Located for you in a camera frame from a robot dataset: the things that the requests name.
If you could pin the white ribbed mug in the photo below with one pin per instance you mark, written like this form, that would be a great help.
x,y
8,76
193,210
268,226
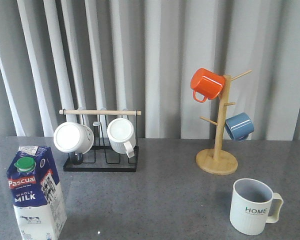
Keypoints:
x,y
122,137

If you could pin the grey pleated curtain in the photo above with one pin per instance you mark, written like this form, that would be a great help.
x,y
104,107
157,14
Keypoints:
x,y
141,55

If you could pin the white HOME mug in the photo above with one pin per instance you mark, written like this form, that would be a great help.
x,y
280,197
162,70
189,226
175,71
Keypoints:
x,y
253,205

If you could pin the black wire mug rack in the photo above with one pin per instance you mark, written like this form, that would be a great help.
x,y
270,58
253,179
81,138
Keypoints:
x,y
101,157

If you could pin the blue mug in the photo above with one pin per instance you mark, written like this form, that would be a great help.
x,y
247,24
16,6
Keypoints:
x,y
239,127

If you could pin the wooden mug tree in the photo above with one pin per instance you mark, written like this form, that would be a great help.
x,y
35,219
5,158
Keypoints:
x,y
215,160

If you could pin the orange mug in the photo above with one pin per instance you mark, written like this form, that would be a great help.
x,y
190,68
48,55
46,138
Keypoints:
x,y
206,85

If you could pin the white smiley mug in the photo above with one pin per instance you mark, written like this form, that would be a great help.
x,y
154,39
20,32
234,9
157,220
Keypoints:
x,y
75,139

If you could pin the blue white milk carton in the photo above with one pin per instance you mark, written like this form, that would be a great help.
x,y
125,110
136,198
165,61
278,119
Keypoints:
x,y
37,195

